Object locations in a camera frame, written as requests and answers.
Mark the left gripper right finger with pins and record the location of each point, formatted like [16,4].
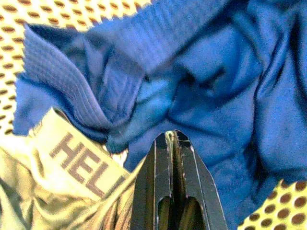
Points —
[201,196]

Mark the white perforated laundry basket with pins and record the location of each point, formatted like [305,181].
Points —
[14,24]

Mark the grey underpants lettered waistband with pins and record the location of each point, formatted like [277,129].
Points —
[60,191]

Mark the blue garment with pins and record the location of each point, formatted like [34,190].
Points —
[204,83]

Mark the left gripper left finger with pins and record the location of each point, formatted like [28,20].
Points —
[148,191]

